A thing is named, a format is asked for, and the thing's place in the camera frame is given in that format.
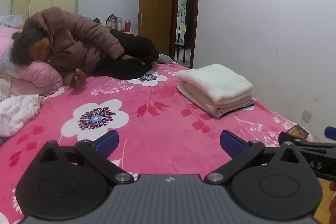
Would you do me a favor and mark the pink floral bed blanket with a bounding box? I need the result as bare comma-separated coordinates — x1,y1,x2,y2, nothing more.
0,61,316,224

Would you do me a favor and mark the white crumpled garment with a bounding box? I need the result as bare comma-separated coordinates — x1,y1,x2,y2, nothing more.
1,94,45,138

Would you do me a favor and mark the yellow chair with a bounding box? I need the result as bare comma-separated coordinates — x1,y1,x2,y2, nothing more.
175,24,186,63

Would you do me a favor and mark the person in brown jacket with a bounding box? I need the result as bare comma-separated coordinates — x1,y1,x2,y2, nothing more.
9,7,173,89

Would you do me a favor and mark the folded beige clothes stack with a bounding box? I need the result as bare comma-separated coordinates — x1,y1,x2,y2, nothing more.
177,82,255,118

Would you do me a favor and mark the white knit sweater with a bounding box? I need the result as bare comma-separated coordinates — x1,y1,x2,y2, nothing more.
175,64,253,104

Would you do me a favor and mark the pink quilt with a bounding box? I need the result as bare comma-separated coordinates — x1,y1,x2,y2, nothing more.
1,26,63,101

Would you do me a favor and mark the red bottle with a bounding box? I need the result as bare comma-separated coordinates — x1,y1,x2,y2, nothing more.
125,20,131,32

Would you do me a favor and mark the dark smartphone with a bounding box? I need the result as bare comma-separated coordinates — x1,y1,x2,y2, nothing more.
286,124,309,140

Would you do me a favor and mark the brown wooden door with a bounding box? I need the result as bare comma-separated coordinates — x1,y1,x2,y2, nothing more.
138,0,173,55

